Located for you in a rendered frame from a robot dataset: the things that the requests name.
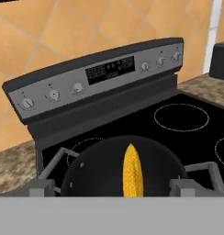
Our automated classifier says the round silver stove knob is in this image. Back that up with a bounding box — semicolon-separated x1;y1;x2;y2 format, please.
47;89;62;103
156;56;167;68
72;82;85;95
20;97;36;112
173;50;183;62
140;61;151;72

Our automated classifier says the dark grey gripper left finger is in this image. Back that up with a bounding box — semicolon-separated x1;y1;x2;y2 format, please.
0;178;56;198

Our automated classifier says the black and grey stove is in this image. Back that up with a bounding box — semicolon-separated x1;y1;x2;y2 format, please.
1;37;224;198

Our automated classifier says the yellow corn cob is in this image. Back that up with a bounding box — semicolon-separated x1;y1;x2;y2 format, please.
121;142;145;198

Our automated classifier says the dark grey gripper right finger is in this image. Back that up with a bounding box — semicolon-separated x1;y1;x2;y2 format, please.
169;178;224;198

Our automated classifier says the black box appliance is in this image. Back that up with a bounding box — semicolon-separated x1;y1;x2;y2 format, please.
208;39;224;82

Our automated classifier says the black pot with grey handles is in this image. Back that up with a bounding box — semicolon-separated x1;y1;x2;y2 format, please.
39;135;224;198

